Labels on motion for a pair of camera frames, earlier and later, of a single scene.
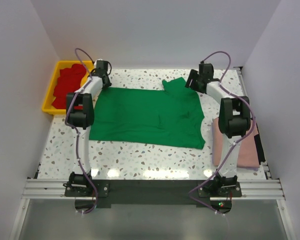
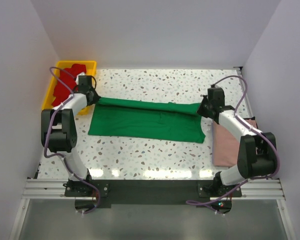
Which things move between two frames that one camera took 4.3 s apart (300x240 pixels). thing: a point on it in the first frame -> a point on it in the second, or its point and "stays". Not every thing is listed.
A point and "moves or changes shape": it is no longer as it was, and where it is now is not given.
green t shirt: [170, 116] moves or changes shape
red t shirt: [69, 81] stays
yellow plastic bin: [47, 106] stays
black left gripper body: [109, 84] -> [95, 96]
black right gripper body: [199, 79] -> [203, 109]
